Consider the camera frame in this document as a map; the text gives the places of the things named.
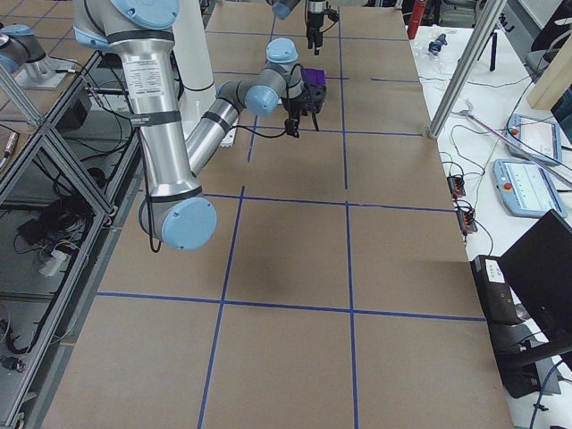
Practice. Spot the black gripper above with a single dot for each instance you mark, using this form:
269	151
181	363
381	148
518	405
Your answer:
298	106
312	13

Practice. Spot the purple towel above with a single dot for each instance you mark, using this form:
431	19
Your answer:
314	76

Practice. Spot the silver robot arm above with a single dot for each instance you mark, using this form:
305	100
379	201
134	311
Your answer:
144	34
282	9

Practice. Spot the red cylinder bottle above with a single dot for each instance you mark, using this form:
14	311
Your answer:
415	18

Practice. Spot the folded blue umbrella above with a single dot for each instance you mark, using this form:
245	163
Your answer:
435	46

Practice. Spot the orange connector box far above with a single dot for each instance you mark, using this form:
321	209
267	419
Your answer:
456	185

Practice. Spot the orange connector box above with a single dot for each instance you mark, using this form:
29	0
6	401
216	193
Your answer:
466	223
456	185

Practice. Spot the orange connector box near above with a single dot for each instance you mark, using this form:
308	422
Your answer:
466	223

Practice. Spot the reacher grabber tool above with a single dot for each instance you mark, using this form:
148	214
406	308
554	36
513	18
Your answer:
468	112

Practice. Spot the near teach pendant tablet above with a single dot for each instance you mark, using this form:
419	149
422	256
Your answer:
526	189

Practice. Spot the teach pendant tablet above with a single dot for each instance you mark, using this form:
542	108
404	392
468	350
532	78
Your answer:
540	138
526	189

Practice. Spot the far teach pendant tablet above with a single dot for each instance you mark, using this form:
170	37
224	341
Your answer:
540	138

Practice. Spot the black monitor stand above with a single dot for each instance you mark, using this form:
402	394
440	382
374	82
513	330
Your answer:
525	295

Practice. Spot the aluminium frame post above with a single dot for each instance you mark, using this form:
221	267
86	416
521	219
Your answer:
475	45

